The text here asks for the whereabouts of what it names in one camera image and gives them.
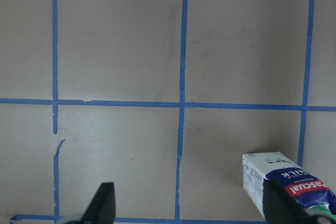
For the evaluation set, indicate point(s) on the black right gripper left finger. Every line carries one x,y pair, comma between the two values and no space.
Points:
102,208

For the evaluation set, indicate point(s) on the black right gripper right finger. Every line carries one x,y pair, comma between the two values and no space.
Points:
279,207

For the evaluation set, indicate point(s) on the Pascual milk carton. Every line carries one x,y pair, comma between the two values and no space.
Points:
307,190

